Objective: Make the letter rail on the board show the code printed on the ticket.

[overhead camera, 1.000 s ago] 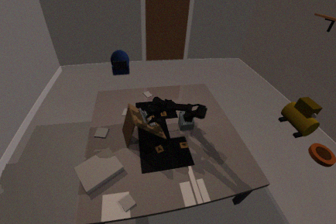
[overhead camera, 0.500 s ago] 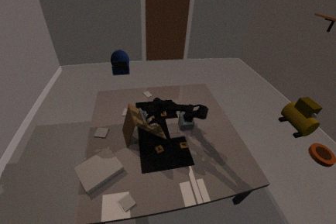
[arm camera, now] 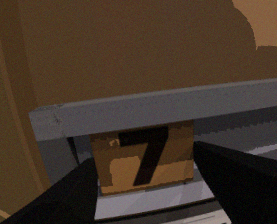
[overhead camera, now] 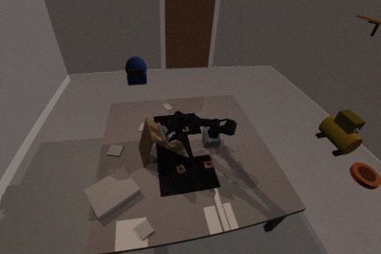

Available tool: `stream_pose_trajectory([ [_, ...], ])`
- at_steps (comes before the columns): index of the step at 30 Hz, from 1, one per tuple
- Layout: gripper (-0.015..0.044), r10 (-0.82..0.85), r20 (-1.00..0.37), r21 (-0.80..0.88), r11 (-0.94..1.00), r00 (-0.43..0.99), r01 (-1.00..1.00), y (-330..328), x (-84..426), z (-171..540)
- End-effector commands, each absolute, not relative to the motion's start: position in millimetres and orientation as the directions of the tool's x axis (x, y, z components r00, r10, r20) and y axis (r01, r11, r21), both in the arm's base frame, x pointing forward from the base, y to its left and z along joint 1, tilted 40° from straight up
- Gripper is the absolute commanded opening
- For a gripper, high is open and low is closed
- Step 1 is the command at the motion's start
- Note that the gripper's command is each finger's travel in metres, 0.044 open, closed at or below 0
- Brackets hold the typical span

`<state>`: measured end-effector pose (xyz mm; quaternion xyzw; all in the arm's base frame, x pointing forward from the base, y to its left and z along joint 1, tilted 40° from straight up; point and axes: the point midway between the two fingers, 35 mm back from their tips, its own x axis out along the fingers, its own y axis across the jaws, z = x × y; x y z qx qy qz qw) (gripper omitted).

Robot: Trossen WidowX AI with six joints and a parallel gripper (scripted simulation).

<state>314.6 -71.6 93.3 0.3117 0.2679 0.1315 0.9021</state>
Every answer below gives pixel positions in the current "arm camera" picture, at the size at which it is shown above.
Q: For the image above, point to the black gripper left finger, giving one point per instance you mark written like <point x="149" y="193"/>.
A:
<point x="73" y="200"/>

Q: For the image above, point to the white paper ticket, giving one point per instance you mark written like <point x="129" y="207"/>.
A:
<point x="217" y="217"/>

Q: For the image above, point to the tan letter tile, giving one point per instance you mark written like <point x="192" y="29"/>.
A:
<point x="144" y="157"/>

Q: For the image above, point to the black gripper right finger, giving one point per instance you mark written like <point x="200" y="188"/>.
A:
<point x="245" y="185"/>

